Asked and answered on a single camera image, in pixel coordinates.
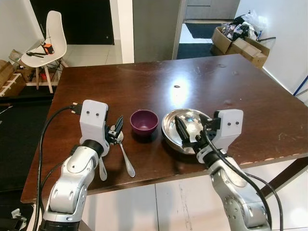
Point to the shiny steel bowl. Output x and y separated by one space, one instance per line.
169 127

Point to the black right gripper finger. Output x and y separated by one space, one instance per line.
183 132

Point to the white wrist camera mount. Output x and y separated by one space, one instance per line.
231 127
94 120

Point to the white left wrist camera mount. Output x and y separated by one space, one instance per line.
94 120

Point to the small purple bowl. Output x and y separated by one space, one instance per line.
144 122

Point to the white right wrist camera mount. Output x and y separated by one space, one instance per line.
231 127

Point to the dark door mat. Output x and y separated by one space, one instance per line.
199 30

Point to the brown cardboard box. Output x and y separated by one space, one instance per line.
245 50

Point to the white plastic bag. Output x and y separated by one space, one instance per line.
255 20

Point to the silver metal spoon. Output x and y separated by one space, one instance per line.
102 171
127 161

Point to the brown wooden dining table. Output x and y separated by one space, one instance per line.
216 91

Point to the orange and black tool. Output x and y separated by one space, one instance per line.
46 48

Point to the white plastic chair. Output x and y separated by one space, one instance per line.
54 29

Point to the black floor rug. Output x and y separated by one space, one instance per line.
19 144

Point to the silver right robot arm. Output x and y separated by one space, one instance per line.
236 197

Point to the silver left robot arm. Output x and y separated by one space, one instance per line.
67 183

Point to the light wooden slat rack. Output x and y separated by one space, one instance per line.
12 82

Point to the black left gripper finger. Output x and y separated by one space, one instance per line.
119 125

